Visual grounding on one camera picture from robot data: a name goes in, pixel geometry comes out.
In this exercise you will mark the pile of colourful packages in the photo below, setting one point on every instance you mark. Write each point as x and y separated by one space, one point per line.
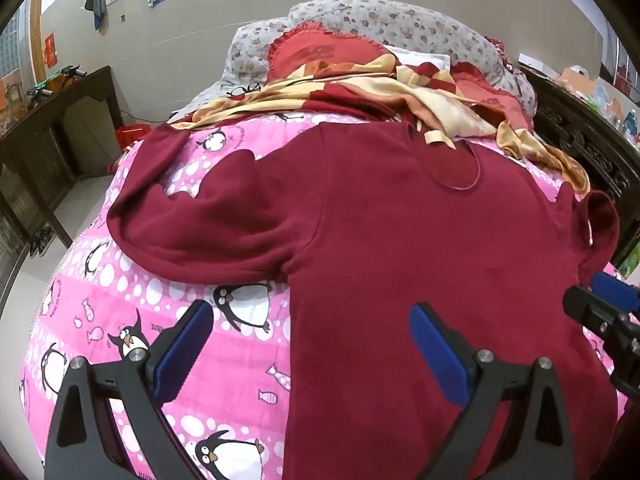
605 95

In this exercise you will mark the red paper wall sign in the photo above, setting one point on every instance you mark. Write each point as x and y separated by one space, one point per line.
50 47

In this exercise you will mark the pair of dark slippers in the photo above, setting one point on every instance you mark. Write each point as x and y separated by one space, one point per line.
41 241

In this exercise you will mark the white folded cloth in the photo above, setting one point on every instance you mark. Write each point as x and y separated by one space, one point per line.
425 57

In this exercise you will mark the glass block window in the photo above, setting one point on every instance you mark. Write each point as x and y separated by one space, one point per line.
12 45

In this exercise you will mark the red plastic basket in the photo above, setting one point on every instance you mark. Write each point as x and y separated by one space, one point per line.
132 135

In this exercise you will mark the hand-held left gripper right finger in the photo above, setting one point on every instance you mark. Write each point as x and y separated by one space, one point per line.
440 355

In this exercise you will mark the yellow red checked blanket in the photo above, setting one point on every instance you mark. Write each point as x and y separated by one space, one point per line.
310 87

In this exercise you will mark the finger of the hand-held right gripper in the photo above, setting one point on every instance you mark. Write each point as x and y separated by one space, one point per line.
592 307
617 290

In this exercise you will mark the red frilled pillow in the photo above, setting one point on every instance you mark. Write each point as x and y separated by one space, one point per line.
492 97
310 52

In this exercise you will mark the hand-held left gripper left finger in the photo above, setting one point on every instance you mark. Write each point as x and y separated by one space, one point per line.
182 352

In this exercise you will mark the pink penguin print blanket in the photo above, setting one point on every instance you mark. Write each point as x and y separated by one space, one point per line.
100 280

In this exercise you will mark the black eyeglasses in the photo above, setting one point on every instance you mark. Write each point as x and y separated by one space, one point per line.
235 93

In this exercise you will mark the dark wooden cabinet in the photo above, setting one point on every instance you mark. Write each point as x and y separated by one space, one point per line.
50 130

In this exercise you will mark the green black device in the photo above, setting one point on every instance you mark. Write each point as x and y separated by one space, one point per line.
60 76

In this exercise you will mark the dark red sweater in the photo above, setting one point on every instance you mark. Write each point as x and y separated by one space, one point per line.
375 260

